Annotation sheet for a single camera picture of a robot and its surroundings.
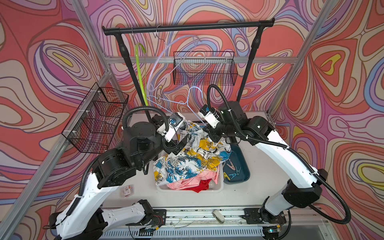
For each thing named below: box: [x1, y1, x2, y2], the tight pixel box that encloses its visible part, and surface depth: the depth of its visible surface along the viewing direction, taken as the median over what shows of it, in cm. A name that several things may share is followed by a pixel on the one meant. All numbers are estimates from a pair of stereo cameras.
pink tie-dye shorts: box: [166, 166, 220, 190], surface depth 76 cm
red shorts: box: [181, 178, 212, 193], surface depth 75 cm
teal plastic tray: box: [223, 143, 251, 184], surface depth 90 cm
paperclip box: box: [123, 185, 134, 197], surface depth 82 cm
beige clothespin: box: [227, 159, 236, 171], surface depth 91 cm
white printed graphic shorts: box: [153, 122, 232, 186], surface depth 77 cm
